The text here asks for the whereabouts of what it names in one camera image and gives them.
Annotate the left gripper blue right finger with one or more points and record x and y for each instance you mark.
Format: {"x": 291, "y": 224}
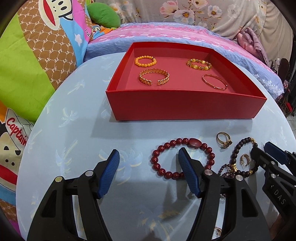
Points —
{"x": 243, "y": 217}

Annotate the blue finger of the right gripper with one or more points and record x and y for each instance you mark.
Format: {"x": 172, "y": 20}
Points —
{"x": 277, "y": 153}
{"x": 259, "y": 157}

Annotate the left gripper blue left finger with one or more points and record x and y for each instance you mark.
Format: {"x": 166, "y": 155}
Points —
{"x": 54, "y": 218}

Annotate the thin rose gold bangle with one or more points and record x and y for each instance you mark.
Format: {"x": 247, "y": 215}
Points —
{"x": 215, "y": 82}

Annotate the gold chain cuff bangle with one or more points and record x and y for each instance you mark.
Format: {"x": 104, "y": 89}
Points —
{"x": 154, "y": 76}

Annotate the person's right hand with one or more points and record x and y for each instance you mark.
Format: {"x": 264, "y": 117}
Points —
{"x": 282, "y": 230}

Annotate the purple garnet bead strand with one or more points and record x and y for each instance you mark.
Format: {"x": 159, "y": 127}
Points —
{"x": 227, "y": 171}

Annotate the dark wooden chair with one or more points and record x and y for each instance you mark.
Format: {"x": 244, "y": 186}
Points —
{"x": 281, "y": 68}

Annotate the folded pink purple cloth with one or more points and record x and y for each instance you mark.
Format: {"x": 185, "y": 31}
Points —
{"x": 249, "y": 41}

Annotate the red cardboard tray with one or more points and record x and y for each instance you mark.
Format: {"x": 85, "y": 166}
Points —
{"x": 185, "y": 96}

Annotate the floral grey blanket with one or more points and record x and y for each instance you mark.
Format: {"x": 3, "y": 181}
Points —
{"x": 224, "y": 17}

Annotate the cartoon monkey colourful quilt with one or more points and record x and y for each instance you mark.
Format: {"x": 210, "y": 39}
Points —
{"x": 42, "y": 43}

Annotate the pink and blue pillow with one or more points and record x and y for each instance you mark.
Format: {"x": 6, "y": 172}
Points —
{"x": 120, "y": 39}

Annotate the green cushion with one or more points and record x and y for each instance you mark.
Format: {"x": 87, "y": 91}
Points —
{"x": 103, "y": 15}

